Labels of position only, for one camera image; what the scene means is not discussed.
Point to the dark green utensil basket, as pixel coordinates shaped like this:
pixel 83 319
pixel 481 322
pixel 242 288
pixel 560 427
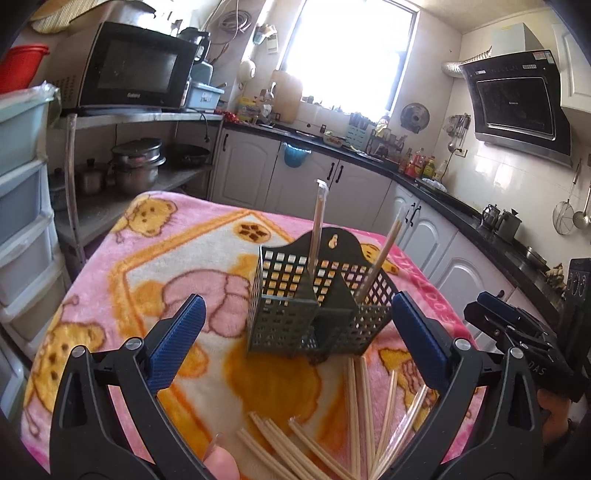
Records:
pixel 295 312

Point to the left hand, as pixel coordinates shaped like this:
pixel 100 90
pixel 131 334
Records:
pixel 220 462

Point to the red plastic basin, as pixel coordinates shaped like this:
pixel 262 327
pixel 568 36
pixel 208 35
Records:
pixel 20 66

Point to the small steel teapot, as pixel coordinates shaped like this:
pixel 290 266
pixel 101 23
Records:
pixel 504 224

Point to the blue plastic drawer unit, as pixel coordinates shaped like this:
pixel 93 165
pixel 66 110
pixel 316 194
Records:
pixel 33 274

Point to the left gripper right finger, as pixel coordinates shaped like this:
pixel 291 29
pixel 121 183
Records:
pixel 506 441

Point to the electric kettle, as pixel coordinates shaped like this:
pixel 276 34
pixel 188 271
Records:
pixel 201 39

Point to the black range hood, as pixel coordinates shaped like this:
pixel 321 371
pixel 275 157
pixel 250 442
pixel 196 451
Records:
pixel 516 104

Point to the metal shelf rack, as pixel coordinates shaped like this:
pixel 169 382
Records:
pixel 96 194

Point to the right hand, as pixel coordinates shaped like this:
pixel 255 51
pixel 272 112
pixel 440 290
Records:
pixel 556 426

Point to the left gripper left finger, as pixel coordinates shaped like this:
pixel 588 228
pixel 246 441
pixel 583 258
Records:
pixel 86 437

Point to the small fan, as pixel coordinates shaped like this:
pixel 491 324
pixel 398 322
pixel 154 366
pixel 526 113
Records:
pixel 415 117

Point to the white kitchen cabinets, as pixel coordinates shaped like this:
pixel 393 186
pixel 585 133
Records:
pixel 250 171

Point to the black microwave oven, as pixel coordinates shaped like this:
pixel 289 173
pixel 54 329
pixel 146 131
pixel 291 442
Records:
pixel 114 65

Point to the blue hanging bin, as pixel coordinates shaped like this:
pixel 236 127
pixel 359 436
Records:
pixel 294 156

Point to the blue plastic container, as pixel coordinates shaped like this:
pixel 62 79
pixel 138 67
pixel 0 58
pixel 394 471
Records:
pixel 203 97

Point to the black wok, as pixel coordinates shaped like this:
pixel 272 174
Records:
pixel 186 155

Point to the chopstick pair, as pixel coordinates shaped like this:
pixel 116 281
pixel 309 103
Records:
pixel 291 456
pixel 354 423
pixel 401 435
pixel 316 231
pixel 371 277
pixel 319 451

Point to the stainless steel pot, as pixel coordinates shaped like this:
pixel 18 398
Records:
pixel 136 165

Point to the pink cartoon bear blanket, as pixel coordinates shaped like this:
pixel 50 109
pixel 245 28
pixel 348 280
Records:
pixel 164 248

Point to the metal strainer ladle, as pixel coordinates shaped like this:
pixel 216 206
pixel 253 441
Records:
pixel 563 213

